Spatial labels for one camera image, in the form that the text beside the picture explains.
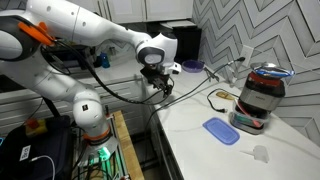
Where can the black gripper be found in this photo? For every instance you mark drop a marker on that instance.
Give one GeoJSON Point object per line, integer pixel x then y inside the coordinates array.
{"type": "Point", "coordinates": [154, 75]}

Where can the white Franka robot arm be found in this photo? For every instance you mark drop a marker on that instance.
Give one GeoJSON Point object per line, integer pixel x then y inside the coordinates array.
{"type": "Point", "coordinates": [66, 20]}

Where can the blue bottle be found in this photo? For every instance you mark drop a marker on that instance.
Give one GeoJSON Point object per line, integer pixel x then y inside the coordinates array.
{"type": "Point", "coordinates": [105, 60]}

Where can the blue plastic container lid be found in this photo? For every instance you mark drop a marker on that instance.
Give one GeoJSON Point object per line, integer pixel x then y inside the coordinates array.
{"type": "Point", "coordinates": [221, 130]}

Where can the wooden board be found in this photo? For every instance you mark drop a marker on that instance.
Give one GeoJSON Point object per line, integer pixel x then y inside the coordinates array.
{"type": "Point", "coordinates": [129, 146]}

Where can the clear plastic food container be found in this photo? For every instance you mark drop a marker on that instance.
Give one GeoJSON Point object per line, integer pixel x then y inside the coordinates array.
{"type": "Point", "coordinates": [248, 120]}

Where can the black silver kitchen appliance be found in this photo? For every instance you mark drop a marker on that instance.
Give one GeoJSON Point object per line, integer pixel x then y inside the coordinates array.
{"type": "Point", "coordinates": [263, 93]}

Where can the blue shiny plate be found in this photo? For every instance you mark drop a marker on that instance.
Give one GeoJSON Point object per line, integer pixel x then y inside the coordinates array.
{"type": "Point", "coordinates": [271, 70]}

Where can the clear plastic scoop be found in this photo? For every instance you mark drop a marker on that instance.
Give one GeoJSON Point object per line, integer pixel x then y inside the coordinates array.
{"type": "Point", "coordinates": [260, 153]}

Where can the yellow emergency stop button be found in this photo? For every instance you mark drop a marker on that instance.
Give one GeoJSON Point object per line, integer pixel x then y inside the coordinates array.
{"type": "Point", "coordinates": [35, 127]}

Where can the black equipment case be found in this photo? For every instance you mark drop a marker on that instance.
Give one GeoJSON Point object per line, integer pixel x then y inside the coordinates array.
{"type": "Point", "coordinates": [36, 150]}

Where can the white wall outlet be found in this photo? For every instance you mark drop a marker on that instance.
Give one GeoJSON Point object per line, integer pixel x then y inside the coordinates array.
{"type": "Point", "coordinates": [246, 55]}

